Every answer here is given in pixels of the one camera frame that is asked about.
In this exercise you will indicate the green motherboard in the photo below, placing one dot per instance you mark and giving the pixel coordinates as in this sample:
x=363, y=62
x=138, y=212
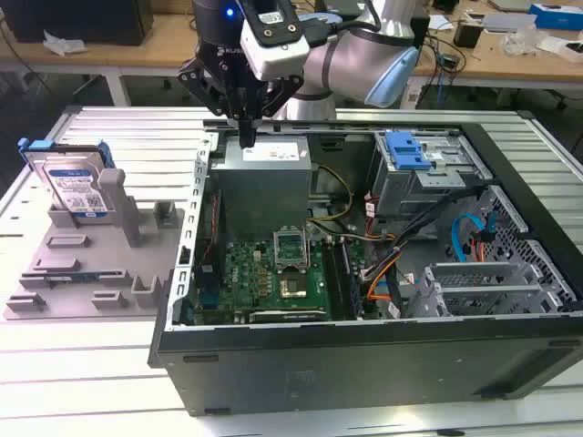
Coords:
x=255, y=273

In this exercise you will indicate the grey power supply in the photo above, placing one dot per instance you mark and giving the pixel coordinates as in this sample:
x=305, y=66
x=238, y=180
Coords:
x=259, y=191

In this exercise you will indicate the RAM stick on rack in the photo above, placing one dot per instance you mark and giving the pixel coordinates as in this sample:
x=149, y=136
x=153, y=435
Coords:
x=73, y=276

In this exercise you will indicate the blue plastic drive latch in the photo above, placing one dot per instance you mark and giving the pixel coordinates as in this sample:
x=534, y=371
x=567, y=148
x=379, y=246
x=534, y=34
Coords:
x=405, y=150

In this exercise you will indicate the grey metal disk bay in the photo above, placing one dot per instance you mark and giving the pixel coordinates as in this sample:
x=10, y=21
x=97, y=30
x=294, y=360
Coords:
x=478, y=277

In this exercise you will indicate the grey optical drive cage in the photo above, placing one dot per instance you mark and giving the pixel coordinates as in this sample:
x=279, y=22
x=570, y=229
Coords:
x=410, y=191

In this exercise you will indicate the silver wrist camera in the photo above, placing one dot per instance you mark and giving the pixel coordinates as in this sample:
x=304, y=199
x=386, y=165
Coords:
x=282, y=59

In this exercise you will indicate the white box black insert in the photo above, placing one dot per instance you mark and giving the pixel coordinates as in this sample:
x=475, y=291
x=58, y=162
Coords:
x=565, y=47

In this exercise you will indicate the hard disk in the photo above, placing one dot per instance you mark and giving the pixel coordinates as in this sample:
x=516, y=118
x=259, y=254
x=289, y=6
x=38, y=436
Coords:
x=73, y=182

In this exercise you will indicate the wooden desk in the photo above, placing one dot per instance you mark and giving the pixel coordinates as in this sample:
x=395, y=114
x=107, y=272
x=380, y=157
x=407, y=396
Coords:
x=136, y=52

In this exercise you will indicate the CPU socket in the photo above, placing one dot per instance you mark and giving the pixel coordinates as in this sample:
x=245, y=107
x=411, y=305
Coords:
x=293, y=286

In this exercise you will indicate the large black box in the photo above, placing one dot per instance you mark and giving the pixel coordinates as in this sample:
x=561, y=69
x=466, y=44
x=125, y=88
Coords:
x=77, y=20

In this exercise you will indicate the grey parts rack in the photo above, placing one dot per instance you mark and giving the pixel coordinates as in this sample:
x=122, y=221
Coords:
x=91, y=255

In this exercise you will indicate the clear plastic bag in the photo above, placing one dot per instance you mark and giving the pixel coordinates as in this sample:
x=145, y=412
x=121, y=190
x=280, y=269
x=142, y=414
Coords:
x=524, y=41

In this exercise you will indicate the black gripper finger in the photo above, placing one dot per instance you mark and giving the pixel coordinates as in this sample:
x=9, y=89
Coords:
x=282, y=93
x=191, y=77

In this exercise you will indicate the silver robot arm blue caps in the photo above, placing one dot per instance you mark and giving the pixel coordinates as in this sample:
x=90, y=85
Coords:
x=346, y=59

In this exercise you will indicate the RAM stick in slot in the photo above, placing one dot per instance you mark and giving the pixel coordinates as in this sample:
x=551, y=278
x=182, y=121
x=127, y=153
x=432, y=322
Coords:
x=353, y=282

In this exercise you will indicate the black PC case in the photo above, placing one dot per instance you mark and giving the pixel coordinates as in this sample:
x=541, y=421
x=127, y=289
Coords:
x=319, y=373

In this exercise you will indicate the white plastic bag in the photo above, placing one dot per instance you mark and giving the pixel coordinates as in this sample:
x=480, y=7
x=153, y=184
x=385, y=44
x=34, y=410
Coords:
x=64, y=44

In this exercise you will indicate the graphics card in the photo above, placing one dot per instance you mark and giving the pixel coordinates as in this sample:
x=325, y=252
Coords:
x=287, y=315

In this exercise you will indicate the blue cardboard box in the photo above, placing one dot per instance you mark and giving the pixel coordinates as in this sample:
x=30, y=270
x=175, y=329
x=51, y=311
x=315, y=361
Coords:
x=558, y=16

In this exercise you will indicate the grey flat box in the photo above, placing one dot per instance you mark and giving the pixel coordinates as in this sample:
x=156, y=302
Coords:
x=508, y=22

